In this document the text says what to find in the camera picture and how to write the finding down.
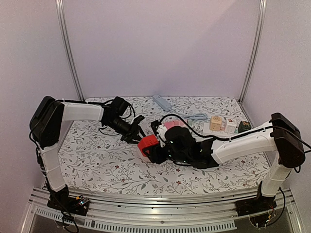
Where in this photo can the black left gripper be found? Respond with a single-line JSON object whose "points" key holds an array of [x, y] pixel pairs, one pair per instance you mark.
{"points": [[132, 133]]}

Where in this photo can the pink plug adapter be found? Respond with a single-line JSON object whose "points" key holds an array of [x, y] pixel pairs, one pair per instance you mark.
{"points": [[174, 123]]}

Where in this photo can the white power strip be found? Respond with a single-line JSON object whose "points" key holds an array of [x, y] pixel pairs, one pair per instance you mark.
{"points": [[207, 131]]}

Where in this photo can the red cube socket adapter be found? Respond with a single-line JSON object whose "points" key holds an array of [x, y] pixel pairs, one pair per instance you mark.
{"points": [[147, 141]]}

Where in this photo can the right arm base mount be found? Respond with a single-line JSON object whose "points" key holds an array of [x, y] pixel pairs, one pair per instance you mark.
{"points": [[259, 206]]}

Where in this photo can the left aluminium corner post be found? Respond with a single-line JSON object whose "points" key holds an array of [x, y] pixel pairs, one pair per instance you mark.
{"points": [[68, 51]]}

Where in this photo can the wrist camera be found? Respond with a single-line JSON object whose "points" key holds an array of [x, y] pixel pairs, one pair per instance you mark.
{"points": [[138, 119], [159, 130]]}

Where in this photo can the right aluminium corner post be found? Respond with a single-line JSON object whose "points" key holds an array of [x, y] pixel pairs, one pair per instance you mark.
{"points": [[254, 50]]}

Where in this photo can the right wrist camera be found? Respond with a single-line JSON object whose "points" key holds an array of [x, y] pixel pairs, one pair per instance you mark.
{"points": [[159, 130]]}

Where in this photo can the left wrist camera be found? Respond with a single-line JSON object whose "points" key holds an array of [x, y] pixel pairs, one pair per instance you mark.
{"points": [[138, 119]]}

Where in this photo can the beige cube socket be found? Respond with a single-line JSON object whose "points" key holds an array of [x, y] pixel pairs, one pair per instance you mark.
{"points": [[215, 123]]}

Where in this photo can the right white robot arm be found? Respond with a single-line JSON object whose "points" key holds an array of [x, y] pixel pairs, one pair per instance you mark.
{"points": [[278, 135]]}

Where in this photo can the light blue power strip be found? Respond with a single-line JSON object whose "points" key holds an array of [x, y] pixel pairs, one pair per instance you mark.
{"points": [[161, 102]]}

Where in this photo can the white floral cube socket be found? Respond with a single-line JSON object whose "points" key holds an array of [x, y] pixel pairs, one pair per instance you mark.
{"points": [[230, 125]]}

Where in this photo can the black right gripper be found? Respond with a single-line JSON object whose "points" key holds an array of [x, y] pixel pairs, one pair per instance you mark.
{"points": [[155, 154]]}

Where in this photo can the aluminium front rail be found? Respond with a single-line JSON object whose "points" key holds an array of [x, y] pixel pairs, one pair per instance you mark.
{"points": [[200, 213]]}

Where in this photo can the floral patterned table mat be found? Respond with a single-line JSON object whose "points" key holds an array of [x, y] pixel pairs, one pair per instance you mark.
{"points": [[96, 161]]}

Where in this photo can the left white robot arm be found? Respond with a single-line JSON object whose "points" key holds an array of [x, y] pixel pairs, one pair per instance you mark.
{"points": [[45, 127]]}

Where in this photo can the dark green cube socket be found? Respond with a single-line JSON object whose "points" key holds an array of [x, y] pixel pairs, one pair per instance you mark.
{"points": [[244, 126]]}

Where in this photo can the aluminium corner post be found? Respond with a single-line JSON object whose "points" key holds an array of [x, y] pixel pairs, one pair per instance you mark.
{"points": [[254, 50], [68, 51]]}

